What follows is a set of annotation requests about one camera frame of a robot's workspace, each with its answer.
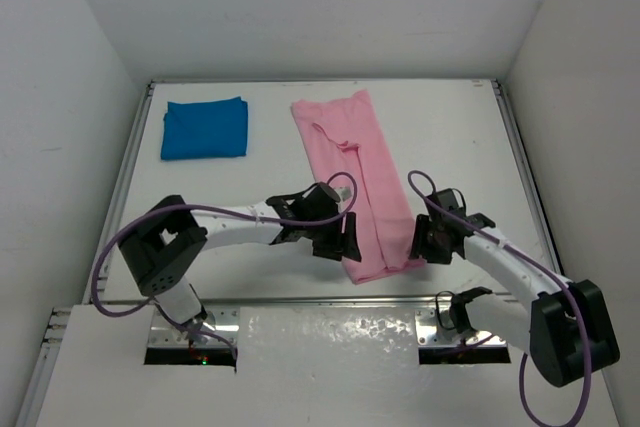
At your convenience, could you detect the pink t shirt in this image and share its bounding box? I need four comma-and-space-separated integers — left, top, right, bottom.
291, 90, 425, 284

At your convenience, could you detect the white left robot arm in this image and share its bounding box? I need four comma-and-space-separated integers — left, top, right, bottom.
116, 182, 362, 329

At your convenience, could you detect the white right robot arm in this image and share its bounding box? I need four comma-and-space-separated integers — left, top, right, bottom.
410, 214, 620, 387

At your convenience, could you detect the blue folded t shirt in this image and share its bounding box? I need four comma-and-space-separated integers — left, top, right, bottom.
160, 97, 249, 161

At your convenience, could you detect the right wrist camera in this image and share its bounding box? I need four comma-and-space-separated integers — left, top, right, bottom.
425, 188, 466, 222

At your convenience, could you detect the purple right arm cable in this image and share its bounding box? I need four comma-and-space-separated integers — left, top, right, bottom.
407, 169, 601, 427

